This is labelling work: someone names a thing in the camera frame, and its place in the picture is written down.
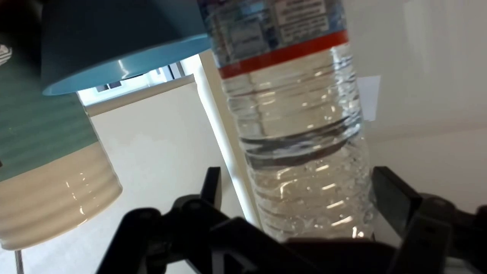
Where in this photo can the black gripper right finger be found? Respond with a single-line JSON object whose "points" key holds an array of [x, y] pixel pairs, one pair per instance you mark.
{"points": [[436, 238]]}

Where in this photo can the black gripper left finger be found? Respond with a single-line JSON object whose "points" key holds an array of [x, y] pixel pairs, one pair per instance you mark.
{"points": [[203, 244]]}

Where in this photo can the clear plastic water bottle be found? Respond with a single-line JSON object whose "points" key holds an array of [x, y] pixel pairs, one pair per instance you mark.
{"points": [[294, 127]]}

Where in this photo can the bent metal rod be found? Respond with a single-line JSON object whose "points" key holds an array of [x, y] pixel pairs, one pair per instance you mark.
{"points": [[19, 261]]}

